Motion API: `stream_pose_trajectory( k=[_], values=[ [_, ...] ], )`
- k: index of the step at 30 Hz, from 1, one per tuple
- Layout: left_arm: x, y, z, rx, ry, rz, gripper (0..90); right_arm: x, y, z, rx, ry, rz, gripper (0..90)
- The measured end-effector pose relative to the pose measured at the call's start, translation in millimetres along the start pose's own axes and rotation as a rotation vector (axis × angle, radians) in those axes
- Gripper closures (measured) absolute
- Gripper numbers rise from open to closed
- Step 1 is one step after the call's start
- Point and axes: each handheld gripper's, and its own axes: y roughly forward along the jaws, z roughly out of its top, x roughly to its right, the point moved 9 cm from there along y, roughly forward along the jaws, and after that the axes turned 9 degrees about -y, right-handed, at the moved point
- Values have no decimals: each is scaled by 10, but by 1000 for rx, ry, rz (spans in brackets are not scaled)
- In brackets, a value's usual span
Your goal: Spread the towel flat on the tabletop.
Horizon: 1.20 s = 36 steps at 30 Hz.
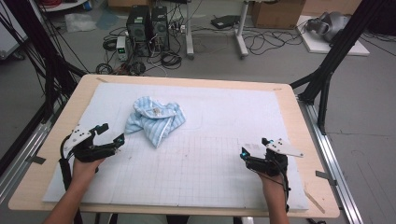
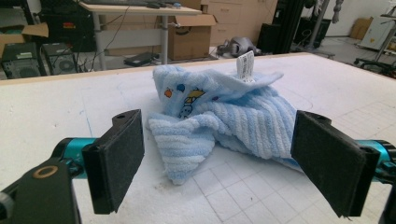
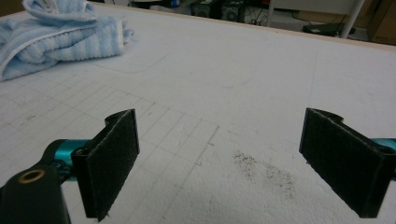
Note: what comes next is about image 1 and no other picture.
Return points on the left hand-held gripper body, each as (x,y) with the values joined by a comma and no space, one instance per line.
(84,152)

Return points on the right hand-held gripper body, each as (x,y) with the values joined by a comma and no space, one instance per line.
(271,165)

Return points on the blue striped towel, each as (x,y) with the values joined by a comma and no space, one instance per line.
(155,123)

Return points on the person's left hand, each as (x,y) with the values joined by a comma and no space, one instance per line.
(84,171)

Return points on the person's right hand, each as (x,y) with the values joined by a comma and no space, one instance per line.
(274,184)

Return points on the light wooden table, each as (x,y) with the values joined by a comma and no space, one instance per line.
(295,124)

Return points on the black tape piece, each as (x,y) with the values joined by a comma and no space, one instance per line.
(325,176)
(36,160)

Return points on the white foam mat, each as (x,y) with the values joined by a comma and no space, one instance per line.
(199,174)

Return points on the thin wooden stick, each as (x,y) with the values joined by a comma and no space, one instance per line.
(314,201)

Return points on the white power supply box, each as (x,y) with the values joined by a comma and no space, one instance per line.
(121,48)

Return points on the wide black computer tower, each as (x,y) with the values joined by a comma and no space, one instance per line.
(138,29)

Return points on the white board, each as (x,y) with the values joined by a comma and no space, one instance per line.
(317,46)

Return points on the clear plastic bag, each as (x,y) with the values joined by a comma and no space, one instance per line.
(79,22)

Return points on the white desk leg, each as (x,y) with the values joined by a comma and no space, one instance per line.
(241,34)
(189,31)

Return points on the narrow black computer tower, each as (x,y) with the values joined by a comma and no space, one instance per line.
(160,28)

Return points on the flat black device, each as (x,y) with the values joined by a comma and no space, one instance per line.
(224,21)

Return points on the round white table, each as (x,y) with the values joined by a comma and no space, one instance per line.
(67,5)

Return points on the brown cardboard box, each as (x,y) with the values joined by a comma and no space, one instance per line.
(277,14)

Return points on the white cabinet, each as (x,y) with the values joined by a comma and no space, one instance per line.
(9,37)

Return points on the grey headset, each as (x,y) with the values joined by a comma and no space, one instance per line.
(330,25)

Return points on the aluminium rail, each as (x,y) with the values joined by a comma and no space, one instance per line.
(330,161)
(28,149)

